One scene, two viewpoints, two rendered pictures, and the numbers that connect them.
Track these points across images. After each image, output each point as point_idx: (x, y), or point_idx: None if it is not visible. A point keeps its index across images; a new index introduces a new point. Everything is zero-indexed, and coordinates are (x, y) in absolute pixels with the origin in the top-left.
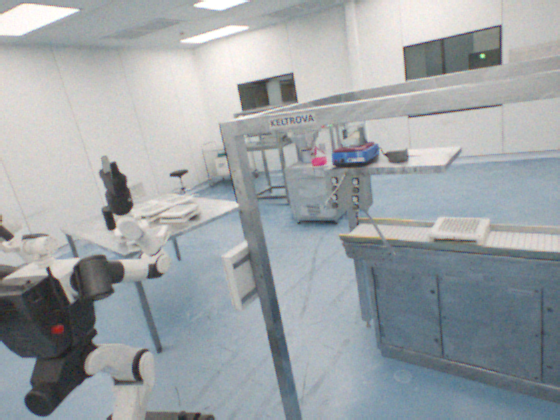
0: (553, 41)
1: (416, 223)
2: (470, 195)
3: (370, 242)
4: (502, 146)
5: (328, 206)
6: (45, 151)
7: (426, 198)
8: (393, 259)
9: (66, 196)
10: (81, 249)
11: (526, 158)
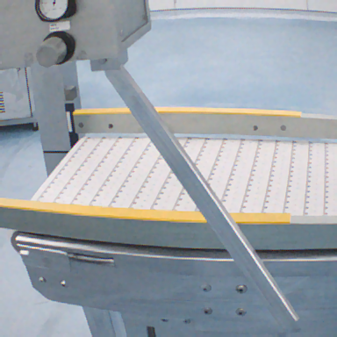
0: None
1: (314, 126)
2: (288, 65)
3: (141, 242)
4: (305, 0)
5: (19, 93)
6: None
7: (215, 68)
8: (254, 308)
9: None
10: None
11: (335, 21)
